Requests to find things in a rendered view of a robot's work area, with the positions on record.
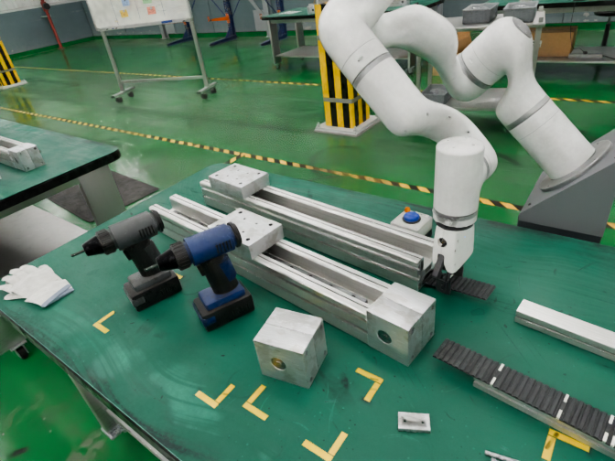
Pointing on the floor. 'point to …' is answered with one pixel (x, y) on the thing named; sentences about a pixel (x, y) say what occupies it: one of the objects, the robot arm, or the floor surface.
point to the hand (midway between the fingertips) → (449, 278)
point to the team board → (111, 17)
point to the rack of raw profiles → (231, 27)
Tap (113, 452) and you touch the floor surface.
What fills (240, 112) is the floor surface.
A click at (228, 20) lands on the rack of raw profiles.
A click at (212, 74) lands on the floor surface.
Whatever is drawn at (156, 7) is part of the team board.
